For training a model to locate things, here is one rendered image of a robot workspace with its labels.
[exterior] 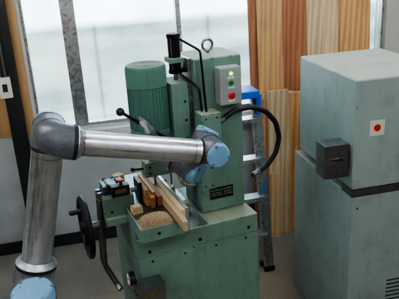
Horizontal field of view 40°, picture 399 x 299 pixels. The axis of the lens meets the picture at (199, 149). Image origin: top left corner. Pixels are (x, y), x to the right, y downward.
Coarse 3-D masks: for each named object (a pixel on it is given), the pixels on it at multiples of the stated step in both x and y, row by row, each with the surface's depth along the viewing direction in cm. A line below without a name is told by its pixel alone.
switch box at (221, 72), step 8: (232, 64) 233; (216, 72) 230; (224, 72) 227; (240, 72) 230; (216, 80) 231; (224, 80) 228; (240, 80) 231; (216, 88) 233; (224, 88) 229; (232, 88) 231; (240, 88) 232; (216, 96) 234; (224, 96) 230; (240, 96) 233; (224, 104) 232
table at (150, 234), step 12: (132, 180) 268; (132, 192) 254; (144, 204) 242; (156, 204) 241; (120, 216) 239; (132, 216) 232; (156, 228) 222; (168, 228) 224; (180, 228) 226; (144, 240) 221
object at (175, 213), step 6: (150, 180) 256; (162, 192) 243; (168, 198) 237; (168, 204) 232; (168, 210) 234; (174, 210) 226; (174, 216) 227; (180, 216) 221; (180, 222) 219; (186, 222) 216; (186, 228) 217
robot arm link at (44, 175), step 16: (48, 112) 188; (32, 128) 186; (32, 144) 187; (32, 160) 188; (48, 160) 187; (32, 176) 189; (48, 176) 189; (32, 192) 191; (48, 192) 191; (32, 208) 192; (48, 208) 193; (32, 224) 193; (48, 224) 195; (32, 240) 195; (48, 240) 197; (32, 256) 197; (48, 256) 200; (16, 272) 199; (32, 272) 196; (48, 272) 199
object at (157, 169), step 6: (144, 162) 244; (150, 162) 243; (156, 162) 243; (144, 168) 244; (150, 168) 243; (156, 168) 244; (162, 168) 245; (144, 174) 246; (150, 174) 244; (156, 174) 245; (162, 174) 246
